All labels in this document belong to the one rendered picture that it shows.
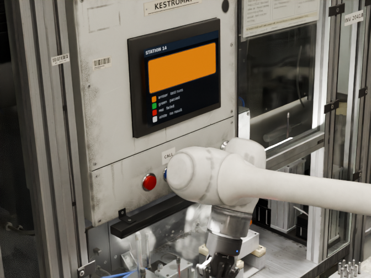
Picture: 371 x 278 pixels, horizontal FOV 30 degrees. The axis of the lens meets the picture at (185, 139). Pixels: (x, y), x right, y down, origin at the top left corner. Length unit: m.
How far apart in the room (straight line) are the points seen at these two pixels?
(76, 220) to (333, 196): 0.49
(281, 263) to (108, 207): 0.86
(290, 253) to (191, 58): 0.94
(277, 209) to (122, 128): 0.99
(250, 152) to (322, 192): 0.22
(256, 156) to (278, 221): 0.81
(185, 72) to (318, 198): 0.37
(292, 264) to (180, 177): 0.90
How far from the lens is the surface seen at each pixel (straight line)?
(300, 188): 1.30
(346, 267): 2.05
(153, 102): 1.37
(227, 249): 1.49
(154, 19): 1.36
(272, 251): 2.19
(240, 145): 1.47
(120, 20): 1.31
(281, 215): 2.24
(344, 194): 1.32
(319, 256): 2.13
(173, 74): 1.39
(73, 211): 1.36
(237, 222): 1.48
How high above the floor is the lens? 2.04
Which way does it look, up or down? 22 degrees down
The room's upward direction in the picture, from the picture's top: 2 degrees counter-clockwise
